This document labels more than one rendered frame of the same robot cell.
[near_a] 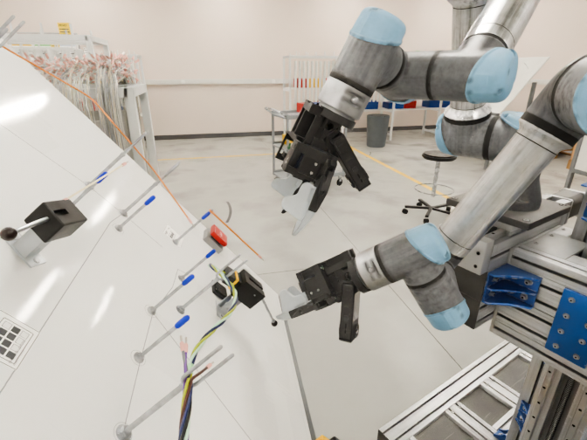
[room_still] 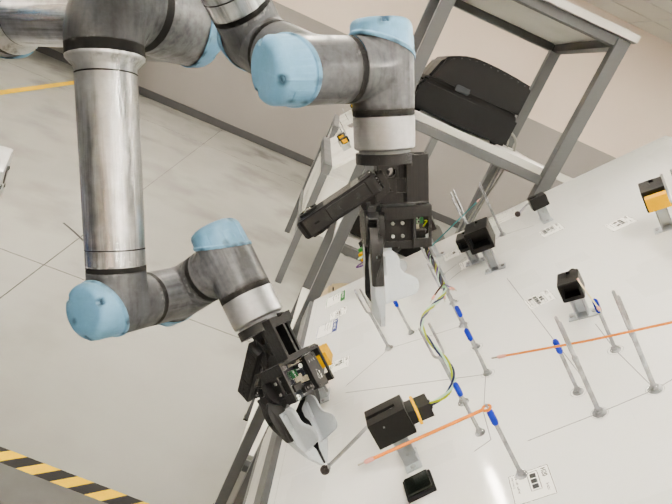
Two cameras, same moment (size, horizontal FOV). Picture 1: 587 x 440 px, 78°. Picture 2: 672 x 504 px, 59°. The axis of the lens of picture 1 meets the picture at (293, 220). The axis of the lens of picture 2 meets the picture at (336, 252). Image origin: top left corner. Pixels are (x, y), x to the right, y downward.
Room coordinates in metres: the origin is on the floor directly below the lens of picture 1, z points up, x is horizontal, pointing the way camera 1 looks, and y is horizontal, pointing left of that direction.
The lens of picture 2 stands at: (1.35, 0.00, 1.52)
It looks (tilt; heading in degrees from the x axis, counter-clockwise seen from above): 17 degrees down; 185
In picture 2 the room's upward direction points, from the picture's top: 24 degrees clockwise
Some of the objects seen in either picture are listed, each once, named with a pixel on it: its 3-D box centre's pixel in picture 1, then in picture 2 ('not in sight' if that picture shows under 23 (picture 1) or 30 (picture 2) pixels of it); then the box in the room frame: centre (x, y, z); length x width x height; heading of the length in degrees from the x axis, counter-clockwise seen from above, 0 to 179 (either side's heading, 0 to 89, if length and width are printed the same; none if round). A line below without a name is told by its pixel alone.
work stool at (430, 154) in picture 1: (437, 186); not in sight; (3.71, -1.52, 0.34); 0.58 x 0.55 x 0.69; 134
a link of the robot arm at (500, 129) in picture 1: (519, 140); not in sight; (0.94, -0.58, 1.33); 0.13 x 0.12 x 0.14; 48
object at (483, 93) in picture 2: not in sight; (464, 93); (-0.50, -0.03, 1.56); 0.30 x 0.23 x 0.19; 101
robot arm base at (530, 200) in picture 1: (511, 183); not in sight; (0.94, -0.58, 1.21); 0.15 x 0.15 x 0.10
